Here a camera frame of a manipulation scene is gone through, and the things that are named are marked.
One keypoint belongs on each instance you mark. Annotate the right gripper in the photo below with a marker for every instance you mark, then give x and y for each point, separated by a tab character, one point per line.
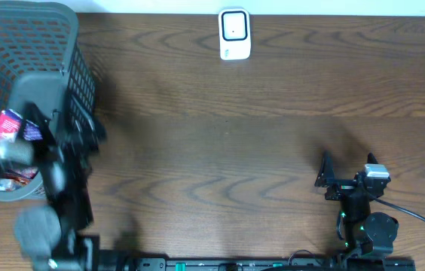
325	178

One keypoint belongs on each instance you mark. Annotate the orange snack bar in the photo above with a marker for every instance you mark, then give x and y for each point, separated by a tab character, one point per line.
18	178

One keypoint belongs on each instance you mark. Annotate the purple red snack pack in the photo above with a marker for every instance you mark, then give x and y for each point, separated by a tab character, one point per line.
10	124

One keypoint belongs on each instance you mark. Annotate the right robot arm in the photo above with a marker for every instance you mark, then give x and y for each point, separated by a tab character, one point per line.
367	234

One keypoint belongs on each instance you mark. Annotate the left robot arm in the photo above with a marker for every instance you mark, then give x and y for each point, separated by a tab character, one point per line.
50	235

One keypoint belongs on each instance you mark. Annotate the white barcode scanner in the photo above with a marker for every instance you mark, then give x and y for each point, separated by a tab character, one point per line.
234	34

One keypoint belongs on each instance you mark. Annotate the grey plastic basket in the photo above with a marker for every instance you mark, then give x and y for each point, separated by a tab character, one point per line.
41	62

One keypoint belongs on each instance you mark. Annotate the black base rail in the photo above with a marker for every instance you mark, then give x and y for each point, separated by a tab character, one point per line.
299	262

